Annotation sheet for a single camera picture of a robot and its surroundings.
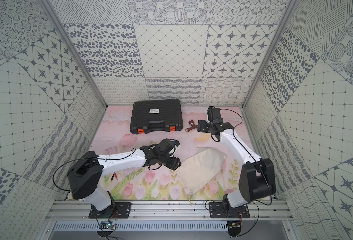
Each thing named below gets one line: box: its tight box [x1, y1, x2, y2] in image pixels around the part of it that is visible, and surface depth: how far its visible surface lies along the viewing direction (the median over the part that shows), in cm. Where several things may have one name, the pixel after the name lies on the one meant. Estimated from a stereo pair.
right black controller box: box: [226, 221, 242, 237], surface depth 73 cm
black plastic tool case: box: [129, 99, 184, 135], surface depth 109 cm
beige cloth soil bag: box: [177, 147, 227, 195], surface depth 88 cm
